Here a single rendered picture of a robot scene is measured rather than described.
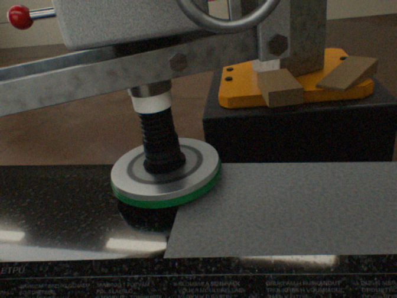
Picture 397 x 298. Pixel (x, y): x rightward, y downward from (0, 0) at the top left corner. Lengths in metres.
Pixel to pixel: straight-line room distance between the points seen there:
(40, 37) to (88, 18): 7.69
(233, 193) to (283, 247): 0.16
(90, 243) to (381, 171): 0.54
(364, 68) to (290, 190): 0.69
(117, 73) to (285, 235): 0.36
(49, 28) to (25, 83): 7.42
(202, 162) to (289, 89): 0.47
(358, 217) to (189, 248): 0.27
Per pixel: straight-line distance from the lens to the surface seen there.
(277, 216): 0.61
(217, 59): 0.58
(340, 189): 0.68
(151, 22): 0.51
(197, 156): 0.70
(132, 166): 0.71
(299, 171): 0.72
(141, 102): 0.62
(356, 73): 1.25
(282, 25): 0.58
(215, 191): 0.68
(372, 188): 0.69
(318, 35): 1.34
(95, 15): 0.50
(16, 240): 0.71
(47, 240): 0.68
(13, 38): 8.60
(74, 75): 0.57
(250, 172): 0.72
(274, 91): 1.06
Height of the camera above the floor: 1.20
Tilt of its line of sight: 28 degrees down
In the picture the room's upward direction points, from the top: 8 degrees counter-clockwise
